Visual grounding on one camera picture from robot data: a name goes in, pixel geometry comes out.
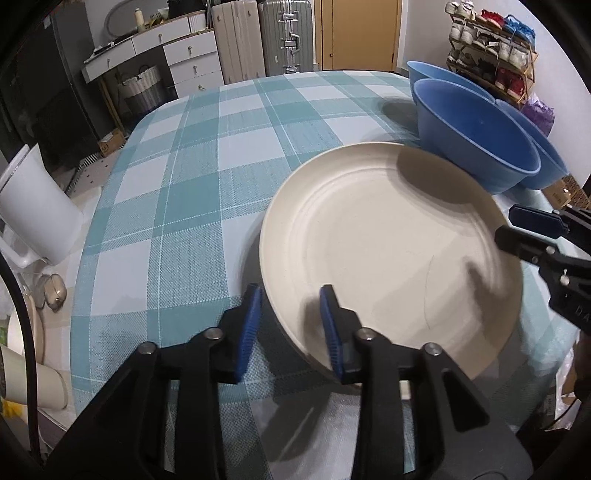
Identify beige suitcase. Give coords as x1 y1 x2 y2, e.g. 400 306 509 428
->
210 0 266 84

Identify silver suitcase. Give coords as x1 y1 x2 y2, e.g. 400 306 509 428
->
257 0 317 75

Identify rounded grey framed mirror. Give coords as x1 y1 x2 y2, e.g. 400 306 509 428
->
104 0 139 37

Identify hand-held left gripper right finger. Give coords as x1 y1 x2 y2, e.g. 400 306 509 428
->
320 284 536 480

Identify black cable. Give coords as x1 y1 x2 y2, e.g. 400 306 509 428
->
0 263 43 462

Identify purple bag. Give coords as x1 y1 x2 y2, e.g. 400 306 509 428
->
522 92 555 137

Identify green print cardboard box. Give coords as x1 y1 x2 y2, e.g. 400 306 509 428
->
545 173 591 210

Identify cream plate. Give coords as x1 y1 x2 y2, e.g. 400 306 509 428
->
265 295 413 400
259 142 525 384

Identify rows of sneakers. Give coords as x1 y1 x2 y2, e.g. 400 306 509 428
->
444 0 537 100

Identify white desk with drawers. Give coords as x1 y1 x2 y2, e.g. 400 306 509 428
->
82 11 218 84

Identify black refrigerator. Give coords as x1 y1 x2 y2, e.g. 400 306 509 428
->
0 0 134 171

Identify small printed cardboard box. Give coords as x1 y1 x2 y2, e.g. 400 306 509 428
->
98 128 126 155

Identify cream cup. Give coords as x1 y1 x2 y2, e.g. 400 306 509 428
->
0 344 71 410

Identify teal checked tablecloth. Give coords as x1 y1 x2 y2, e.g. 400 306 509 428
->
69 70 578 480

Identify woven grey white basket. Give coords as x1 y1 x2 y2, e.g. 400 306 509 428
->
121 65 168 116

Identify white drawer cabinet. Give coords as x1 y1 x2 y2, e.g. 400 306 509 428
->
163 30 225 97

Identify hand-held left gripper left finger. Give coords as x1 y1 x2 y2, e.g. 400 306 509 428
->
46 284 264 480

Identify tan wooden door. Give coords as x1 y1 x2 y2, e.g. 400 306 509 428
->
315 0 402 72

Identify dotted white floor mat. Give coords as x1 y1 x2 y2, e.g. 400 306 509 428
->
67 150 122 197

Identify wooden shoe rack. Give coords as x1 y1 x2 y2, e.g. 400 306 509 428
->
445 9 539 109

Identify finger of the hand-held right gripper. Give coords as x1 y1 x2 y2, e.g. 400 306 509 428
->
495 225 561 266
508 205 571 240

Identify round beige object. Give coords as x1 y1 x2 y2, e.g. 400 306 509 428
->
37 273 68 313

